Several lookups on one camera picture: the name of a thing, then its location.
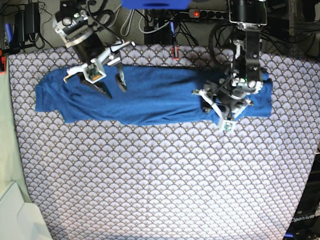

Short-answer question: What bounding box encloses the blue long-sleeve T-shirt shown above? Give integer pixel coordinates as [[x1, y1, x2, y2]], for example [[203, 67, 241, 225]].
[[33, 65, 274, 126]]

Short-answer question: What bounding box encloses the orange clamp at table edge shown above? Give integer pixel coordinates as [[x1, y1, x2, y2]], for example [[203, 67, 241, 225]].
[[0, 49, 7, 75]]

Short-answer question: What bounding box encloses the red and grey table clamp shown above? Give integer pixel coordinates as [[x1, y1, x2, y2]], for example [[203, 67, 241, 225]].
[[170, 45, 180, 61]]

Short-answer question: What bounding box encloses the black OpenArm base box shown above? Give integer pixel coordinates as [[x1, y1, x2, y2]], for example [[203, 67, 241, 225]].
[[284, 174, 320, 240]]

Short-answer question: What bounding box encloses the black power strip red switch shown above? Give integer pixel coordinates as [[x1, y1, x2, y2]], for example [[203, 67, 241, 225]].
[[188, 9, 229, 20]]

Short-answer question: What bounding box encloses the grey looped cable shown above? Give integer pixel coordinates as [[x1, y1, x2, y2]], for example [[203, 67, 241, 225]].
[[119, 9, 136, 37]]

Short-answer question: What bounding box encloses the fan-patterned table cloth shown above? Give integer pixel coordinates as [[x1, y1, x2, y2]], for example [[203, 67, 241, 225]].
[[8, 47, 320, 240]]

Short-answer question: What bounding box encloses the black power adapter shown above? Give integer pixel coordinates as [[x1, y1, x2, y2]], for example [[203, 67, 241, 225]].
[[14, 2, 41, 44]]

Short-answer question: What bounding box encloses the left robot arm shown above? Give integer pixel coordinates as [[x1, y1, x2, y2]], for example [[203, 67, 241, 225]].
[[192, 0, 267, 132]]

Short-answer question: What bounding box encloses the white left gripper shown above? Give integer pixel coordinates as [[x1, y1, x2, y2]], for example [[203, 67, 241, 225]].
[[192, 89, 254, 132]]

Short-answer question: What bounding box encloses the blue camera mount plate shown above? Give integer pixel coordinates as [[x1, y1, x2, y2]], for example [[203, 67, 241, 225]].
[[121, 0, 191, 10]]

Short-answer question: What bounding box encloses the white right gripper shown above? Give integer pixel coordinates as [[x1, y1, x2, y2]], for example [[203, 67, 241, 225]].
[[63, 40, 136, 99]]

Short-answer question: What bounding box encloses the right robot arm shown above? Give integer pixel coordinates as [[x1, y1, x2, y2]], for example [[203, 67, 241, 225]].
[[52, 0, 135, 98]]

